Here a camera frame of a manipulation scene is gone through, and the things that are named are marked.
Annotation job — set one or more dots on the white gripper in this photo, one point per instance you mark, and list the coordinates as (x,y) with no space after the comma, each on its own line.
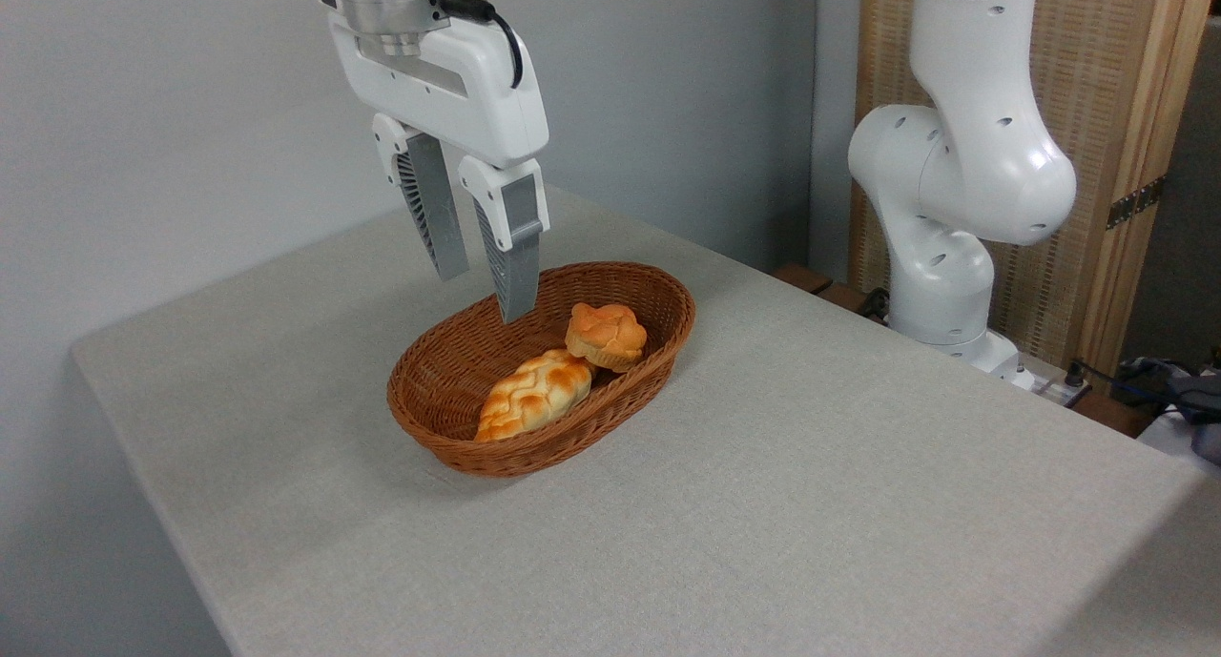
(453,99)

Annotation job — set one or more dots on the wooden woven folding screen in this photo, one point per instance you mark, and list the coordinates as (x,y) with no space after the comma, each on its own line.
(1097,85)

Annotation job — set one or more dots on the grey blue bag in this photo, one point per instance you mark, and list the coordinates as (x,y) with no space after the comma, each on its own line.
(1204,419)

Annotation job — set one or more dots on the metal screen hinge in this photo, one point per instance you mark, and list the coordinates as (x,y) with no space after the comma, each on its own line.
(1133,202)

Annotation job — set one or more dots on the long braided bread loaf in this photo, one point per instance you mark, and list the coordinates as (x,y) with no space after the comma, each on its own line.
(534,395)

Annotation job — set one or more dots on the grey tablecloth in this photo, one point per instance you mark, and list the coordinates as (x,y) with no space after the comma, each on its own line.
(858,504)

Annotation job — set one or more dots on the round knotted bread roll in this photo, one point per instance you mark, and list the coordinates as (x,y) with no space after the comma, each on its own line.
(606,335)

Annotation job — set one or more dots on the black power plug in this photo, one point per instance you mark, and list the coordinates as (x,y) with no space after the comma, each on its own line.
(1076,375)

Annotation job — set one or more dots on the brown wicker oval basket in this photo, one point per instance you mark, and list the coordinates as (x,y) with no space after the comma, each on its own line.
(458,361)

